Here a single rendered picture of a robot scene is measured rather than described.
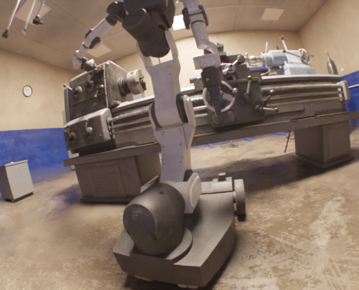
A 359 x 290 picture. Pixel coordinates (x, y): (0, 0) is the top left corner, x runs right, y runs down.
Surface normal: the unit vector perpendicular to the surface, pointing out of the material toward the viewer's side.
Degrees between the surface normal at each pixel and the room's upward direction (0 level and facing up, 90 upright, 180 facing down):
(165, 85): 89
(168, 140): 63
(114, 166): 90
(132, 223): 73
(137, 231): 80
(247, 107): 90
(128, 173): 90
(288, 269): 0
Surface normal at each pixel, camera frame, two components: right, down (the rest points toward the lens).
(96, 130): -0.16, 0.11
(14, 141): 0.97, -0.16
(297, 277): -0.18, -0.98
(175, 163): -0.34, -0.33
